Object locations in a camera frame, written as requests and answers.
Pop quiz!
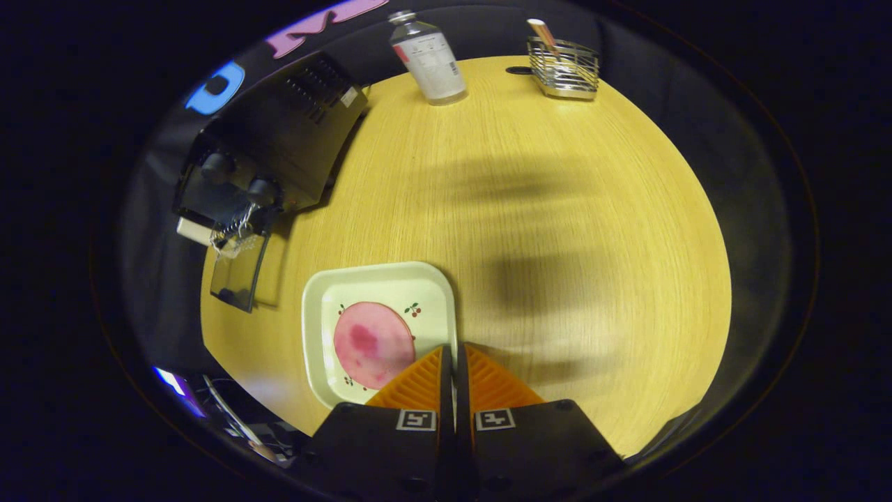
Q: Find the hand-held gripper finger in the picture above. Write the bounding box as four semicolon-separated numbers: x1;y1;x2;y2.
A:
456;342;626;502
305;344;457;502

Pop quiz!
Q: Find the metal wire basket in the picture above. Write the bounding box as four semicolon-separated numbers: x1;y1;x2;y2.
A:
526;36;600;100

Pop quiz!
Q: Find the cream square plate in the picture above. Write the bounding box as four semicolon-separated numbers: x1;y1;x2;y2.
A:
301;261;459;410

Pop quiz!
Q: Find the wooden stick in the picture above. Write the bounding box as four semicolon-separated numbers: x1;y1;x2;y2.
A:
527;18;560;60

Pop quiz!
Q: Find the clear bottle with white label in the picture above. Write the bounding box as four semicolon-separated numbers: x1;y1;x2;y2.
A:
388;10;469;107

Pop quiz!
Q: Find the white string tie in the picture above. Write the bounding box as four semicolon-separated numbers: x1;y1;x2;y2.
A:
211;204;260;253

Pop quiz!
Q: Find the black toaster oven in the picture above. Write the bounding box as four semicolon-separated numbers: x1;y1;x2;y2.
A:
172;52;370;313

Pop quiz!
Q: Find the pink round food slice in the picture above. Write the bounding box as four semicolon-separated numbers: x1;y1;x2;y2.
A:
333;301;417;390

